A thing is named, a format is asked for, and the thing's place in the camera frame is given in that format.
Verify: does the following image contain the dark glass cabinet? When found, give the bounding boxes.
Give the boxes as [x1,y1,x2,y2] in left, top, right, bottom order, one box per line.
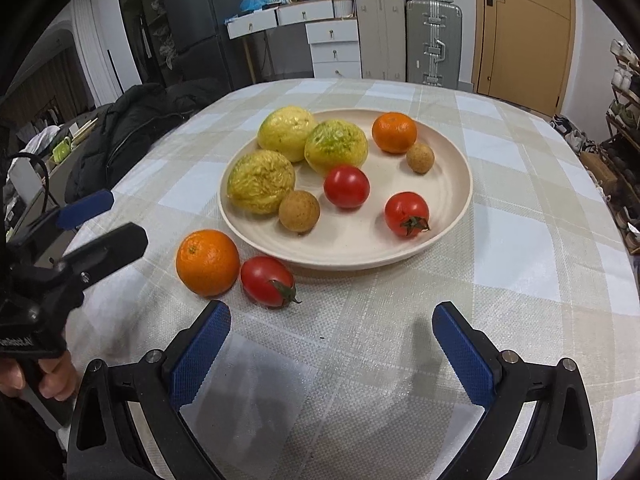
[117,0,173,86]

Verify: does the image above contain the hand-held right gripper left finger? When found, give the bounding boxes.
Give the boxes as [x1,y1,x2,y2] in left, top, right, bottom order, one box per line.
[66,300,232,480]

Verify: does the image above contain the person's left hand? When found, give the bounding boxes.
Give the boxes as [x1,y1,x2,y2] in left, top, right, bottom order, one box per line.
[0,350,78,402]

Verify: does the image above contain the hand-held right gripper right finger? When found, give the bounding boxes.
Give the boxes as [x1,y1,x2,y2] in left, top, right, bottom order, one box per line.
[432,302,598,480]

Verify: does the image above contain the small brown longan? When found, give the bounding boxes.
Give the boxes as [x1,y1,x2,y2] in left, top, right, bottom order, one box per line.
[405,142,434,175]

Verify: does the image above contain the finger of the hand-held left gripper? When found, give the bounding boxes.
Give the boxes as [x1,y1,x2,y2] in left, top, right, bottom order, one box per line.
[50,222,149,291]
[27,189,115,242]

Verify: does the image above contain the silver suitcase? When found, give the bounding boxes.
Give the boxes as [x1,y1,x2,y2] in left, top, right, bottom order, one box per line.
[405,0,463,90]

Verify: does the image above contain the wooden door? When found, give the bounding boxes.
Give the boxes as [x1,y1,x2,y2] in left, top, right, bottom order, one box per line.
[472,0,576,117]

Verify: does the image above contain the beige round plate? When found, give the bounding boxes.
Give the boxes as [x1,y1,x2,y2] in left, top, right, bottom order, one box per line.
[218,108,474,270]

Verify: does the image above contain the white desk with drawers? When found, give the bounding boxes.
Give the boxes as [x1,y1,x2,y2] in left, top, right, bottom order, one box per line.
[225,0,358,41]

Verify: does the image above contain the wooden shoe rack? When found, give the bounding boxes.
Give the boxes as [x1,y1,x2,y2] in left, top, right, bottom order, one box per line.
[600,40,640,256]

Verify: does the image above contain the white drawer chest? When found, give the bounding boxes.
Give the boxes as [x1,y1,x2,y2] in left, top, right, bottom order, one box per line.
[305,20,362,80]

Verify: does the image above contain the black cable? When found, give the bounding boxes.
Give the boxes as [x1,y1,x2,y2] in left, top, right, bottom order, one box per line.
[10,152,51,211]

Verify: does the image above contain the grey refrigerator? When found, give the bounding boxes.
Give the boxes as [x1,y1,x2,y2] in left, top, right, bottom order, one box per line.
[161,0,253,86]

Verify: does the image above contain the red tomato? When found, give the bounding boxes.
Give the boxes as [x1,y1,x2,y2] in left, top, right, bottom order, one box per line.
[384,191,431,238]
[240,255,302,309]
[323,165,371,210]

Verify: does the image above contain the small orange mandarin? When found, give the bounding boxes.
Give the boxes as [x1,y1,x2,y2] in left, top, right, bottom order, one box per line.
[371,112,418,155]

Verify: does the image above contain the large brown longan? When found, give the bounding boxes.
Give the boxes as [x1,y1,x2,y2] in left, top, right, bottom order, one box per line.
[278,190,321,234]

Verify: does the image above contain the black padded jacket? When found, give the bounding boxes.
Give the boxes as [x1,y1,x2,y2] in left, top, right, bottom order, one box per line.
[65,77,236,201]

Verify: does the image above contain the wrinkled yellow passion fruit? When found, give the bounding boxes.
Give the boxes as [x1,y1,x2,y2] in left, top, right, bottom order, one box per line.
[226,149,296,216]

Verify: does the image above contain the green yellow passion fruit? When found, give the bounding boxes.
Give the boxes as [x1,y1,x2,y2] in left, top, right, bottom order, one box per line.
[304,120,369,177]

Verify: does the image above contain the large orange mandarin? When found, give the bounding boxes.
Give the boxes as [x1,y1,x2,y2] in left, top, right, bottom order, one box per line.
[175,229,241,297]

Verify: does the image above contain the brown curtain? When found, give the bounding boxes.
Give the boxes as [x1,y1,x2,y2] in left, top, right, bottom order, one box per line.
[0,45,96,131]

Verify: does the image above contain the pale yellow passion fruit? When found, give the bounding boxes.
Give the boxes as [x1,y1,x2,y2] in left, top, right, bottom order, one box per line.
[257,105,319,163]

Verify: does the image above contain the beige suitcase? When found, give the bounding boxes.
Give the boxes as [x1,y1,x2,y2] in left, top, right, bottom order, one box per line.
[354,0,407,82]

